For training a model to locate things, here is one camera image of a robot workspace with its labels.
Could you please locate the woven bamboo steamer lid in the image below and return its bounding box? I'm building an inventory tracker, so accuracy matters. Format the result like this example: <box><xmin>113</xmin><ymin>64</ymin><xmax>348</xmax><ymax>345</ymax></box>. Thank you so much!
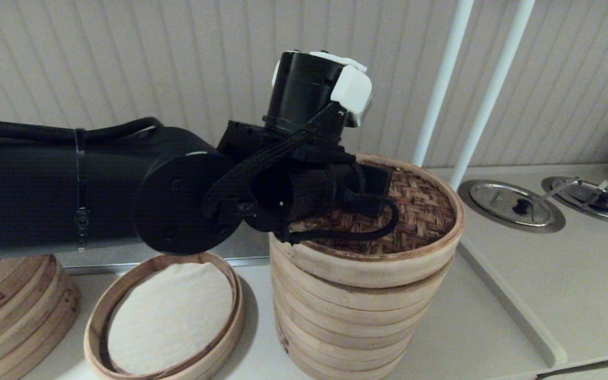
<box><xmin>270</xmin><ymin>153</ymin><xmax>466</xmax><ymax>289</ymax></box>

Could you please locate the tall bamboo steamer stack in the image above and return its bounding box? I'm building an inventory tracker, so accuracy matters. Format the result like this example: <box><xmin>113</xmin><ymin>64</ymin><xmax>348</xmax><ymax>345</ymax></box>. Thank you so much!
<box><xmin>270</xmin><ymin>259</ymin><xmax>455</xmax><ymax>380</ymax></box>

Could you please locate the single bamboo steamer tray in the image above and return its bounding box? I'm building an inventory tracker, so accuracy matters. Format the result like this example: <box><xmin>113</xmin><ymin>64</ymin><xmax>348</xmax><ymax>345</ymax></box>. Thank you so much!
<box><xmin>83</xmin><ymin>251</ymin><xmax>245</xmax><ymax>380</ymax></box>

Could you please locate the white steamer liner cloth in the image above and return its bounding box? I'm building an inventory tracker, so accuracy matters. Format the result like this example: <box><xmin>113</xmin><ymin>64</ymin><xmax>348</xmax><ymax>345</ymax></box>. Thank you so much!
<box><xmin>107</xmin><ymin>262</ymin><xmax>234</xmax><ymax>376</ymax></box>

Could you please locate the bamboo steamer stack with stitching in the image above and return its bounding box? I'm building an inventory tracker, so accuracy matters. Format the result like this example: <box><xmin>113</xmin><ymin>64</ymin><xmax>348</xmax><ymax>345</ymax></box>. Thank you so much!
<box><xmin>0</xmin><ymin>254</ymin><xmax>81</xmax><ymax>380</ymax></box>

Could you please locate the stainless steel perforated steam plate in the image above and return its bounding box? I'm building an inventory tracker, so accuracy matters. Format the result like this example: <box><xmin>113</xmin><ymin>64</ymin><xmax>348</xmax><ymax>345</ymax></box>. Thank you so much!
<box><xmin>56</xmin><ymin>224</ymin><xmax>272</xmax><ymax>275</ymax></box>

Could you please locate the white metal pole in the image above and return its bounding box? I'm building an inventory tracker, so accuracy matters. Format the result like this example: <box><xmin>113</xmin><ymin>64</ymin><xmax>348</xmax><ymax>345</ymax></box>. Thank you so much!
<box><xmin>449</xmin><ymin>0</ymin><xmax>537</xmax><ymax>191</ymax></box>
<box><xmin>412</xmin><ymin>0</ymin><xmax>474</xmax><ymax>168</ymax></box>

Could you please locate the black braided sleeve cable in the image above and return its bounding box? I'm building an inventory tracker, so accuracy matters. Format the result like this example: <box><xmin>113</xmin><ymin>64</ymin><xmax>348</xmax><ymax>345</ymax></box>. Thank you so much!
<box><xmin>201</xmin><ymin>124</ymin><xmax>318</xmax><ymax>220</ymax></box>

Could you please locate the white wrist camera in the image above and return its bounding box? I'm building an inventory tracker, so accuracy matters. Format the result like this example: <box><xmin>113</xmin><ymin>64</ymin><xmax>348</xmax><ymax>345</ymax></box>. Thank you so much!
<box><xmin>347</xmin><ymin>95</ymin><xmax>374</xmax><ymax>129</ymax></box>

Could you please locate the long steel utensil handle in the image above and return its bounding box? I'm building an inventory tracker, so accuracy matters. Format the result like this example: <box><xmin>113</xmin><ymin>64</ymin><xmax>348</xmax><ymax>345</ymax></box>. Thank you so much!
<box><xmin>539</xmin><ymin>177</ymin><xmax>582</xmax><ymax>204</ymax></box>

